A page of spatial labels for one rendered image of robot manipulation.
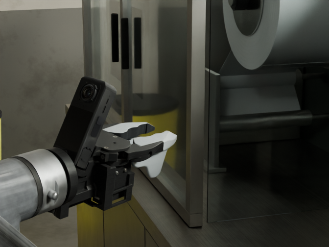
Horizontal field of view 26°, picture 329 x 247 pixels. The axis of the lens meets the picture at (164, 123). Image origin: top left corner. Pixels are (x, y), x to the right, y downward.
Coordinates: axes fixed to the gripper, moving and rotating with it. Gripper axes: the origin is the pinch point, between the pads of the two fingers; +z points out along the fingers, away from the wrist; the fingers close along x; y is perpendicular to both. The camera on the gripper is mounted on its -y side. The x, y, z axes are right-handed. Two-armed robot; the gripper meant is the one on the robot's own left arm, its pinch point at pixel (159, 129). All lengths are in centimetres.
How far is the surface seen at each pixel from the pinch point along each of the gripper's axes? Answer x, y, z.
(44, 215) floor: -208, 153, 166
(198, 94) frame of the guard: -21.7, 7.5, 38.4
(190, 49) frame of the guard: -24.4, -1.3, 37.5
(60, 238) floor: -178, 149, 151
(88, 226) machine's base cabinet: -97, 86, 88
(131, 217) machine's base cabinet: -49, 52, 53
